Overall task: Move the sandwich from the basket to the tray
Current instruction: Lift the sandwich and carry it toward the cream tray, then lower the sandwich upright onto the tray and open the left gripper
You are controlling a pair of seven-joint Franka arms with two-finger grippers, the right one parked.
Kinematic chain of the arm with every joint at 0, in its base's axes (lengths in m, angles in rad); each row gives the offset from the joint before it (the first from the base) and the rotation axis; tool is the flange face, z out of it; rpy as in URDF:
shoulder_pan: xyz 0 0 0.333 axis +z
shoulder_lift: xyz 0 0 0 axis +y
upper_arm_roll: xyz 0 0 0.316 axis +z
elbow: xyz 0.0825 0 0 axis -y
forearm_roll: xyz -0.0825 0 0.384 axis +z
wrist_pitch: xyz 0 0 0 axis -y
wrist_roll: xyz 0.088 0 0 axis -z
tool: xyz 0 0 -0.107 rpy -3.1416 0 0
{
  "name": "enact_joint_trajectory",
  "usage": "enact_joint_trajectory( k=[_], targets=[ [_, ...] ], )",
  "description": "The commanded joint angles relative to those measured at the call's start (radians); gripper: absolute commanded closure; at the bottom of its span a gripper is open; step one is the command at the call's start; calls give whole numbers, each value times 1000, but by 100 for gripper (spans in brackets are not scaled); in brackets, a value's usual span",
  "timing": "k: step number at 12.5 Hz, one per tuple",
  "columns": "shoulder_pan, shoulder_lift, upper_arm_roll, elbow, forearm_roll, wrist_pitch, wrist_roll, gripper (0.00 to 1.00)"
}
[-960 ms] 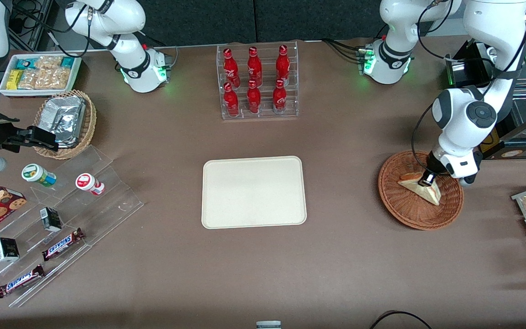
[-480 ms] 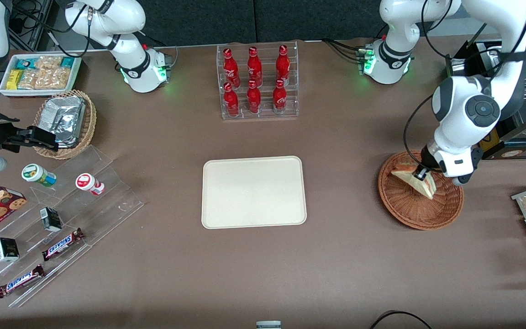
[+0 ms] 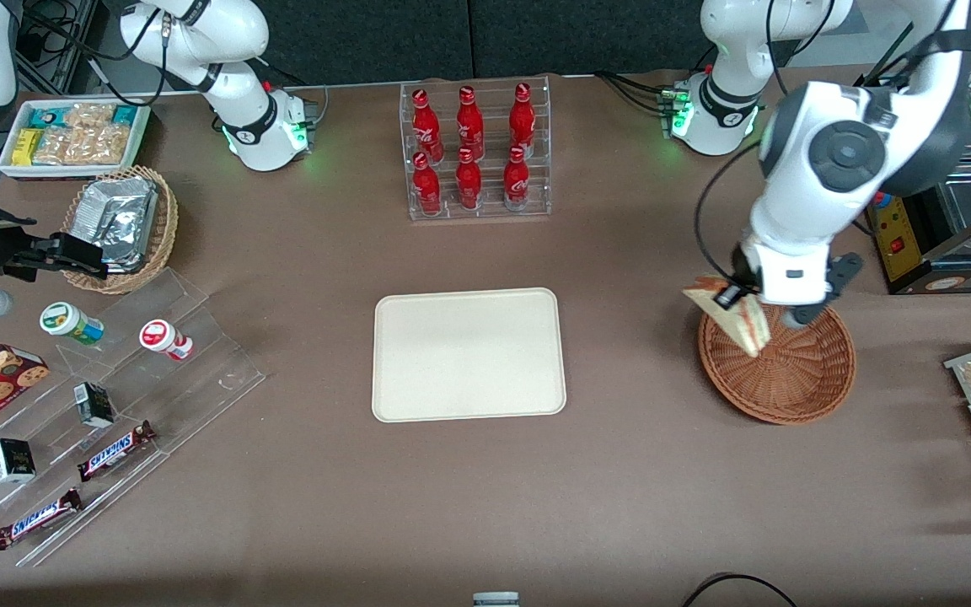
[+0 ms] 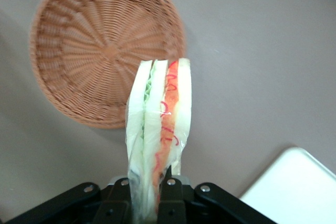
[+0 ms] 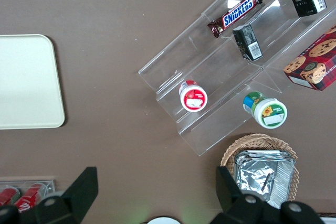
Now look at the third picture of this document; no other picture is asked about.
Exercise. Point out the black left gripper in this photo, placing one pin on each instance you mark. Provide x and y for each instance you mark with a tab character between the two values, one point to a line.
740	280

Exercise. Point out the triangular sandwich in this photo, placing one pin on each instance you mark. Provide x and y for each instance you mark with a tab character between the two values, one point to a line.
747	333

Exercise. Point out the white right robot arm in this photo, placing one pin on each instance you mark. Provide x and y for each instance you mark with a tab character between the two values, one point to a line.
241	110

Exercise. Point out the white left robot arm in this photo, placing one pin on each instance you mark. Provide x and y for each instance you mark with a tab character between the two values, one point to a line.
823	169

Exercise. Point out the light tan wicker basket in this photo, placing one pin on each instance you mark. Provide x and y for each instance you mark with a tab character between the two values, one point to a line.
163	228

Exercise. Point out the brown round wicker basket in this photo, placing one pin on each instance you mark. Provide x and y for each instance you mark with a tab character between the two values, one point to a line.
789	388

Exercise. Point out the white rectangular snack tray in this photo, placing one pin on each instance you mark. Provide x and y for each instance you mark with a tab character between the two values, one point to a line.
5	164

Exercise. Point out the cream plastic tray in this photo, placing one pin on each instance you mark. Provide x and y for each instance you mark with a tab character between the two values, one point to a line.
469	354

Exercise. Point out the silver foil pack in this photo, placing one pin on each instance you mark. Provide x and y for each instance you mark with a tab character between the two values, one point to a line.
119	219

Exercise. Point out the green lid white cup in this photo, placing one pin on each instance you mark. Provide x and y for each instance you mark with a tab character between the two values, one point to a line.
71	322

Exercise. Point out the clear bag of nut snacks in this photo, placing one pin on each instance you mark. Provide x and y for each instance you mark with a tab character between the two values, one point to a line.
53	146
102	145
89	115

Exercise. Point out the yellow snack packet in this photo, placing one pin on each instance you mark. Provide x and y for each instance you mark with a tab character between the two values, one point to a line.
26	147

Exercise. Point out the red lid white cup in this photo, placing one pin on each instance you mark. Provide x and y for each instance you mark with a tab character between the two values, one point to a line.
163	337

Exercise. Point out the teal snack packet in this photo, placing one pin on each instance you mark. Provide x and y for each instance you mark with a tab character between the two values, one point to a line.
125	115
45	118

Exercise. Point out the small black carton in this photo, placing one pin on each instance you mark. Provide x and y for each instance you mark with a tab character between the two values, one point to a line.
12	460
94	405

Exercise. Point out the black machine with yellow panel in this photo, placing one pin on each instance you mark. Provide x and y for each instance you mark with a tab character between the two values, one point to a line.
898	240

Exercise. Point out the clear acrylic stepped stand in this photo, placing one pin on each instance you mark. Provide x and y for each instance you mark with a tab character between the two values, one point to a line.
199	379

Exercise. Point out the brown Snickers bar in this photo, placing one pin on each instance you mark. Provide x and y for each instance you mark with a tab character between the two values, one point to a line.
37	518
115	451

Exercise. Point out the red cola bottle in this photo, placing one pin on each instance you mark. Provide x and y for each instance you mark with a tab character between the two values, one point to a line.
427	190
517	181
426	126
469	126
522	122
469	184

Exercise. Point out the clear acrylic bottle rack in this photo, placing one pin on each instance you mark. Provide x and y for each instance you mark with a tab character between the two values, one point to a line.
490	211

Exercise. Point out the small grey device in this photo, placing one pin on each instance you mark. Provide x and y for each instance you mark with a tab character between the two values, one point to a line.
496	600

